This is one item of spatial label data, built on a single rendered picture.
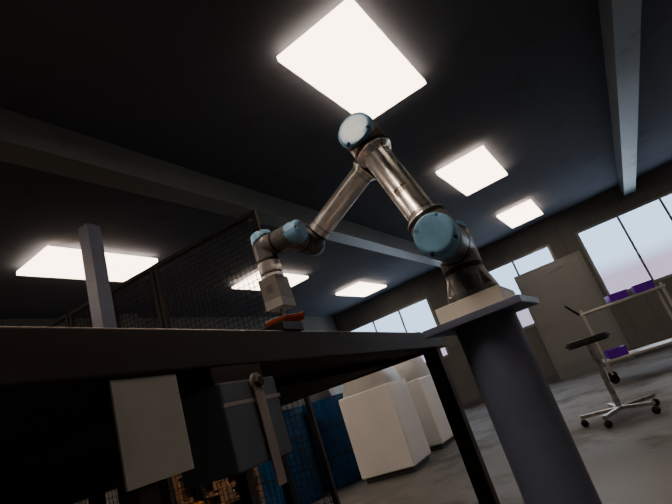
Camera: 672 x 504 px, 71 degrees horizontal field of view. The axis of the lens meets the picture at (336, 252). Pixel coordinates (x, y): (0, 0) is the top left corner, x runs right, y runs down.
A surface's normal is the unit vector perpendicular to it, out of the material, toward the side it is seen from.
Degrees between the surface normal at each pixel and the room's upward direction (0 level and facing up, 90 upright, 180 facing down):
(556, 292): 90
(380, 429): 90
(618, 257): 90
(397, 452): 90
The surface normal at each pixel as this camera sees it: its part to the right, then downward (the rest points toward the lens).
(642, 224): -0.53, -0.11
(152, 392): 0.84, -0.40
